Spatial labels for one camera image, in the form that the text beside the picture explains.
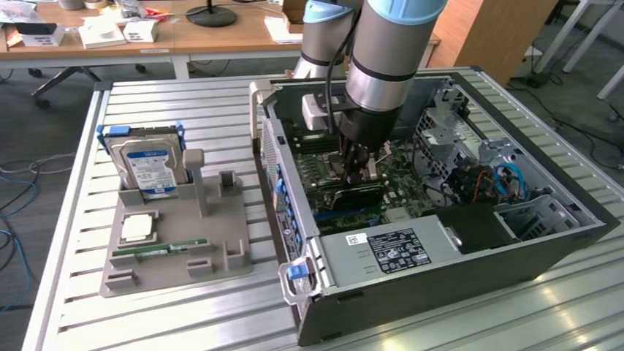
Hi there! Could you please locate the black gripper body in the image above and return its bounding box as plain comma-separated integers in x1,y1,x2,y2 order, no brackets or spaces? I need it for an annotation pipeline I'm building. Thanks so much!
338,108,400,151

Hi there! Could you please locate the green GPU card black cooler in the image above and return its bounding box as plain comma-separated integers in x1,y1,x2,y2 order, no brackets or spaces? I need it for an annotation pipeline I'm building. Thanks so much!
319,182,386,212

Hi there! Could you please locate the CPU socket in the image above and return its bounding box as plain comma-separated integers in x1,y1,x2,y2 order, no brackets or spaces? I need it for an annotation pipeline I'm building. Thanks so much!
322,148,346,180

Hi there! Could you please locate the green motherboard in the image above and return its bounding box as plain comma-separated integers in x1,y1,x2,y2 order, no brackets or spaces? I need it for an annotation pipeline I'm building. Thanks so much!
282,120,440,235

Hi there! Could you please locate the silver chipset heatsink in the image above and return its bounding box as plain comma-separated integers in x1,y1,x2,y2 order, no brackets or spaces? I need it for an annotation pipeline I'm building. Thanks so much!
387,207,416,223

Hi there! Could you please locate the silver disk bay cage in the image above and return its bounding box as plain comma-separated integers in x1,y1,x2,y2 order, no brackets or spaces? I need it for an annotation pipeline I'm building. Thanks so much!
412,107,492,184

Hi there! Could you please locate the blue expansion slot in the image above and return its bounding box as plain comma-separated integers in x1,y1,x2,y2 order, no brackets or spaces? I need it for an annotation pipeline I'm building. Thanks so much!
311,203,386,221

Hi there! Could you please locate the grey power supply unit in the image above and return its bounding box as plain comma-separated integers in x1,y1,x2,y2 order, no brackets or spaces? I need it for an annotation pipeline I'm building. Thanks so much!
316,215,463,288

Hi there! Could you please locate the white paper stack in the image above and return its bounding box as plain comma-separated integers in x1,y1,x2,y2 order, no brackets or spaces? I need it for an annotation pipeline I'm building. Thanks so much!
264,16,304,45

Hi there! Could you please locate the grey parts rack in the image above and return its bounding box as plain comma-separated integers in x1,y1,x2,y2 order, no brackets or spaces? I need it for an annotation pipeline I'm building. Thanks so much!
99,148,258,299

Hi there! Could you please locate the brown cardboard box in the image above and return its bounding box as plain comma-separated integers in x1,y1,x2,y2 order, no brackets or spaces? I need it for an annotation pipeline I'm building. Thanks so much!
282,0,308,23

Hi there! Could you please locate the black open PC case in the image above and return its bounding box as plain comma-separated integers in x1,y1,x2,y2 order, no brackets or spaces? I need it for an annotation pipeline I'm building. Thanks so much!
248,71,622,347

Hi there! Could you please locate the black power strip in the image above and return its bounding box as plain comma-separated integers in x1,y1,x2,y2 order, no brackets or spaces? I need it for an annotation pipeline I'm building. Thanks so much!
524,71,551,89

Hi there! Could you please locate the wooden cabinet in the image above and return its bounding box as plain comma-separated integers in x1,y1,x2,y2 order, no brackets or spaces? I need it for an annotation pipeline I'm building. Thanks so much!
423,0,560,86

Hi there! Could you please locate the hard disk blue carrier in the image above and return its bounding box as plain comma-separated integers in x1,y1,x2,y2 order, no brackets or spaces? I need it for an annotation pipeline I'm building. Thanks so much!
96,124,191,200

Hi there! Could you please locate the black round lamp base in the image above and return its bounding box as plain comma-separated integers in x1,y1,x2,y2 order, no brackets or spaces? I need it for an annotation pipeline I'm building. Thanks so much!
184,0,239,28

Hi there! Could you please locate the silver CPU chip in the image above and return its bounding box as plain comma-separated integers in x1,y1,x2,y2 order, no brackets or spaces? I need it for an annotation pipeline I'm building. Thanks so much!
122,215,160,242

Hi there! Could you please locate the white labelled box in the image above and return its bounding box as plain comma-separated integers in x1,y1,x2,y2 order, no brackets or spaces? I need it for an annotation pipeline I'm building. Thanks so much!
122,20,160,44

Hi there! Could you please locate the white open box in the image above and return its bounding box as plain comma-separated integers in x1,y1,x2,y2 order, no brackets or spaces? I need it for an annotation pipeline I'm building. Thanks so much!
78,16,127,50

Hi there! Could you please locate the black caster desk leg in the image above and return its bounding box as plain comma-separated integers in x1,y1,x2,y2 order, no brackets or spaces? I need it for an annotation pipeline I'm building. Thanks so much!
30,65,104,109

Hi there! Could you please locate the white box black lid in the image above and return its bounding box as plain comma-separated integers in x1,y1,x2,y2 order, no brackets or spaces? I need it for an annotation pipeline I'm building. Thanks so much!
14,21,67,48

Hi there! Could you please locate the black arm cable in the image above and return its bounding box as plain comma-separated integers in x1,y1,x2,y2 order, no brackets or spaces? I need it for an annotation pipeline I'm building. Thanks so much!
326,21,364,135

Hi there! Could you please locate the blue disk wire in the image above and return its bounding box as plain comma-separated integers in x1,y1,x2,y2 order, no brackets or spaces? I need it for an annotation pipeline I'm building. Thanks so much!
492,163,532,202

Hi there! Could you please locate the silver drive bracket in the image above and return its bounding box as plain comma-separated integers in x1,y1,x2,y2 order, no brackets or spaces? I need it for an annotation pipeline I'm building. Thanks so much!
495,193,586,241

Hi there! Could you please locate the white wall device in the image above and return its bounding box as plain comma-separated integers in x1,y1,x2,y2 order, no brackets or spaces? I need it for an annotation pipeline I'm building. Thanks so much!
518,45,546,78

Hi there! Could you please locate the white table frame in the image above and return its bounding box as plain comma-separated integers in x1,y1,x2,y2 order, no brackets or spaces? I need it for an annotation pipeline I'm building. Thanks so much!
534,0,624,99

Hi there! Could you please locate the wooden desk white frame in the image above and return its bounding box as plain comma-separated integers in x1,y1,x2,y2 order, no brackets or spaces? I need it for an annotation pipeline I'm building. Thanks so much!
0,0,443,80

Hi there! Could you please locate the blue floor cable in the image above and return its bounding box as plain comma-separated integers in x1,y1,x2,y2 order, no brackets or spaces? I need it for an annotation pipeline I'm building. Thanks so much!
0,175,39,312

